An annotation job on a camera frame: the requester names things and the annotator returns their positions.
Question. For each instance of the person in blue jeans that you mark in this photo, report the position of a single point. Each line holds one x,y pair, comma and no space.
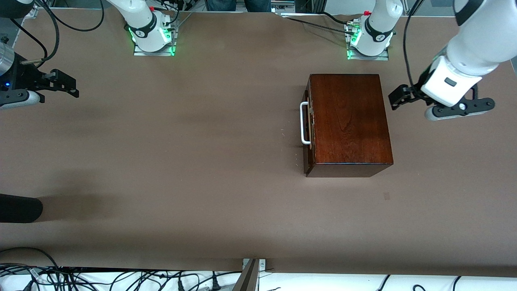
238,5

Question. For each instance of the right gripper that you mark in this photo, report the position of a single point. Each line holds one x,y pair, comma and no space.
25,77

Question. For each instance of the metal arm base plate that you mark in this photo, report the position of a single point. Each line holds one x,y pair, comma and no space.
353,57
139,53

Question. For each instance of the dark brown wooden cabinet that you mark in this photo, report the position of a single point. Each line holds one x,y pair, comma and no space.
347,121

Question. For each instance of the black cylindrical object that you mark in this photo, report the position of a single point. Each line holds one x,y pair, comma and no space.
20,208

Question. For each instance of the aluminium frame profile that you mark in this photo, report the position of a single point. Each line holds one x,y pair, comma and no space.
31,10

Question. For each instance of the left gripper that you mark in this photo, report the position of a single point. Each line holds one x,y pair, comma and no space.
412,93

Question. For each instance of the grey metal stand bar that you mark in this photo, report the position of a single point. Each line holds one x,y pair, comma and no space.
247,281

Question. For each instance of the white socket strip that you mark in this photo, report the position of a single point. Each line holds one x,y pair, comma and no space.
282,7

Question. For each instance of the silver mounting plate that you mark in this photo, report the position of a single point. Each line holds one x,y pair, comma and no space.
262,264

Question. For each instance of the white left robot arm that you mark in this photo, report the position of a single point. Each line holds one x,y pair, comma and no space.
476,40

